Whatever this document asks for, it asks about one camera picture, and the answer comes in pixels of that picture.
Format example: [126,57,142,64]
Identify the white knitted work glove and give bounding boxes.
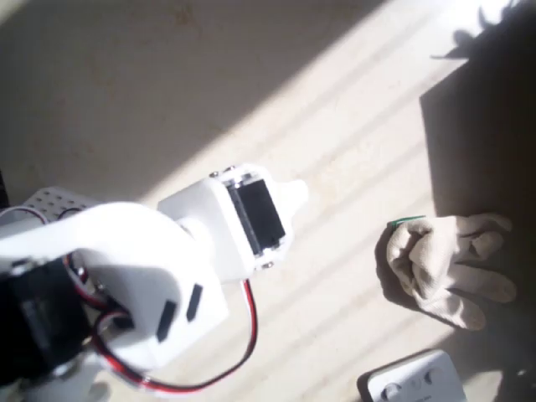
[384,213,517,332]

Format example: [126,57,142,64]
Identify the thin green strip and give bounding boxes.
[387,214,427,230]

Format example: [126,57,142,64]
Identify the white plastic device with buttons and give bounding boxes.
[356,349,468,402]

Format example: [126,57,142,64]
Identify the red white black servo cable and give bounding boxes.
[91,279,259,395]

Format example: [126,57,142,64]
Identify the white perforated base plate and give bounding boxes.
[18,186,111,225]

